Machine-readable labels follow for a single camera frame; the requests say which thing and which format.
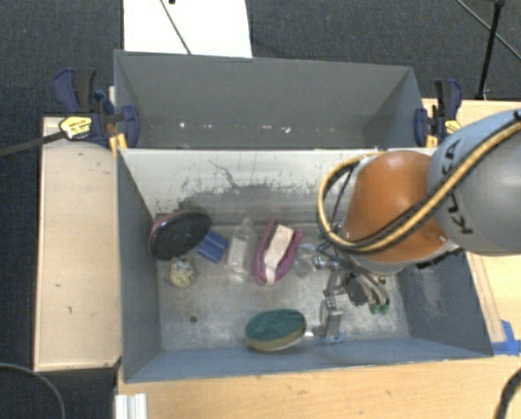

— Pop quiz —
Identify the green and yellow round sponge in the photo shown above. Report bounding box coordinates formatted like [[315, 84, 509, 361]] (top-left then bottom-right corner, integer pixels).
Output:
[[243, 307, 308, 354]]

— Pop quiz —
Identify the blue ribbed block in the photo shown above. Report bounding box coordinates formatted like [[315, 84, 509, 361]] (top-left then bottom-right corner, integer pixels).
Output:
[[196, 230, 230, 264]]

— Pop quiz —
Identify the clear glass thing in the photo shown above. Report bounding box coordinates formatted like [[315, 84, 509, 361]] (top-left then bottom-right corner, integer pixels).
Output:
[[292, 242, 320, 278]]

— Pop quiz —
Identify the pale speckled ball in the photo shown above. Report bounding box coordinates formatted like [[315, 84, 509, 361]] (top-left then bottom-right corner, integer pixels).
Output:
[[168, 256, 198, 289]]

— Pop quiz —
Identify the black round disc red rim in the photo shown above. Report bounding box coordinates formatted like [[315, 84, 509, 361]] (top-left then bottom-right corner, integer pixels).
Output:
[[147, 210, 213, 262]]

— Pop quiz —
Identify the grey metal bin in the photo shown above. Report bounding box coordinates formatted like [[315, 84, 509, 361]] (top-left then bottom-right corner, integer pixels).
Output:
[[113, 49, 495, 384]]

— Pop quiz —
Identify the clear plastic bottle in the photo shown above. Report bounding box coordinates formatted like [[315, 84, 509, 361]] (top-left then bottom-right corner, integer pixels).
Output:
[[223, 216, 259, 284]]

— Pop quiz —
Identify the pale wood flat board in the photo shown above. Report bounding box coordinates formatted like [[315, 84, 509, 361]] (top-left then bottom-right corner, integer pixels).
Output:
[[32, 115, 124, 373]]

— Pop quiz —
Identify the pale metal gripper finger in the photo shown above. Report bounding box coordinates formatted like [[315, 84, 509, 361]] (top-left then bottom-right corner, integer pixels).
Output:
[[319, 299, 333, 341], [331, 307, 345, 342]]

